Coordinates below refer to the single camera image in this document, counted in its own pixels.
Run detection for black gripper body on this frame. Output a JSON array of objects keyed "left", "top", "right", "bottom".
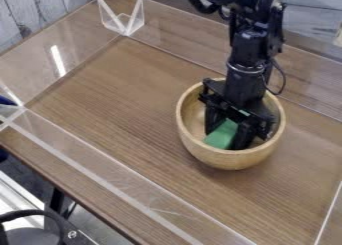
[{"left": 198, "top": 63, "right": 275, "bottom": 140}]

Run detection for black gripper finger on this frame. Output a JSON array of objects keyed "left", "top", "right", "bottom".
[
  {"left": 205, "top": 105, "right": 227, "bottom": 134},
  {"left": 231, "top": 121, "right": 259, "bottom": 150}
]

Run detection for green rectangular block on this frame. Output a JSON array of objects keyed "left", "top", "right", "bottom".
[{"left": 203, "top": 118, "right": 239, "bottom": 150}]

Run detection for brown wooden bowl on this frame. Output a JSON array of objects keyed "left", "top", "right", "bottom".
[{"left": 175, "top": 82, "right": 286, "bottom": 170}]

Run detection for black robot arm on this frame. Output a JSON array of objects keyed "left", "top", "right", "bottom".
[{"left": 189, "top": 0, "right": 286, "bottom": 150}]

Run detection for black table leg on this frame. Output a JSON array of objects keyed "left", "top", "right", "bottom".
[{"left": 50, "top": 188, "right": 66, "bottom": 214}]

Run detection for clear acrylic tray walls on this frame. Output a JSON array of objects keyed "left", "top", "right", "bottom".
[{"left": 0, "top": 0, "right": 342, "bottom": 245}]

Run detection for black cable loop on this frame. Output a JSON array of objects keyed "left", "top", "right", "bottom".
[{"left": 0, "top": 208, "right": 68, "bottom": 245}]

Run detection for black metal bracket with bolt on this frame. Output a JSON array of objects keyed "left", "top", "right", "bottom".
[{"left": 44, "top": 208, "right": 99, "bottom": 245}]

